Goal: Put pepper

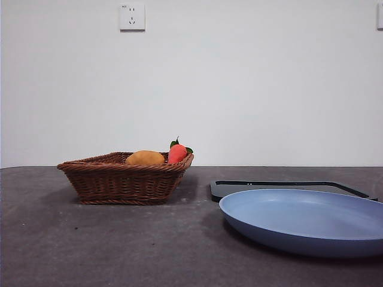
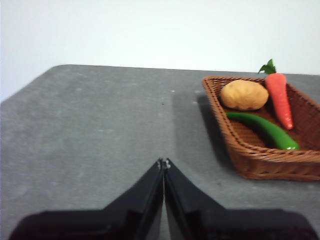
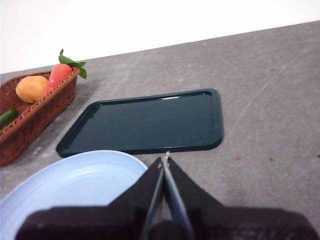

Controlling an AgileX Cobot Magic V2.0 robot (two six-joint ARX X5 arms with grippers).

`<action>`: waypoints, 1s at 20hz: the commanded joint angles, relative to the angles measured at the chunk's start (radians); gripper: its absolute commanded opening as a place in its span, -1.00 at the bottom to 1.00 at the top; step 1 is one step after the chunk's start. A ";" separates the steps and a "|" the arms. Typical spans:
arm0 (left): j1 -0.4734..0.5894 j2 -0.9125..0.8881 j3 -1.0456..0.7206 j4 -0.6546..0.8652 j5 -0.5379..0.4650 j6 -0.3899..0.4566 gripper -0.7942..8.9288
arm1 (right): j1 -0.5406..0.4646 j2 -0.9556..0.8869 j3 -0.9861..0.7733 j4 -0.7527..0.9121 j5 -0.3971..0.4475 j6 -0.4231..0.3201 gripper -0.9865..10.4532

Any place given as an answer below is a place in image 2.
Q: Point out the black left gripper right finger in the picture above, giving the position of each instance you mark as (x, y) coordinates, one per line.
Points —
(207, 222)

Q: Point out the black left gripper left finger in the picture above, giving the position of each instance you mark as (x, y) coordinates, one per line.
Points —
(120, 220)

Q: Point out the green chili pepper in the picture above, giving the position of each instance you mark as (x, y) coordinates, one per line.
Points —
(270, 130)

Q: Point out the brown wicker basket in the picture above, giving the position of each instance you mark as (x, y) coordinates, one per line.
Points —
(262, 165)

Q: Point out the yellow-brown potato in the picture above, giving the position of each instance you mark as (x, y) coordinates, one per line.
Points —
(243, 96)

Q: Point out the orange carrot with green leaves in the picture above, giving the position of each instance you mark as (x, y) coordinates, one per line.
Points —
(280, 100)

